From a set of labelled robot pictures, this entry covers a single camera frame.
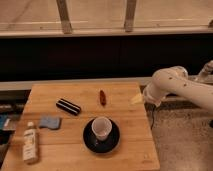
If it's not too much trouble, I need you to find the yellow gripper finger tip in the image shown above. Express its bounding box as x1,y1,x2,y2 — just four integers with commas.
130,93,143,104

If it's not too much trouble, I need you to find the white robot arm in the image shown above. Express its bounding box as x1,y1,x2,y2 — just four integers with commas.
130,66,213,112

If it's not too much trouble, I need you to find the white paper cup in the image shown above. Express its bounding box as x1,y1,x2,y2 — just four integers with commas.
91,117,112,141

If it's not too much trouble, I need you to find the black round plate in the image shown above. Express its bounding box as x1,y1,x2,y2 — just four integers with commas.
82,119,120,154

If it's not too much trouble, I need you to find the black rectangular box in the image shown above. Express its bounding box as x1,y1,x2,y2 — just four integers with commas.
56,99,81,116

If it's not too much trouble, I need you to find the blue sponge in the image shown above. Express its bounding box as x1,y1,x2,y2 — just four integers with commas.
39,116,61,130

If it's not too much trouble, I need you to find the white plastic bottle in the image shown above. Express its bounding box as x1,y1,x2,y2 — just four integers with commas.
23,122,39,164

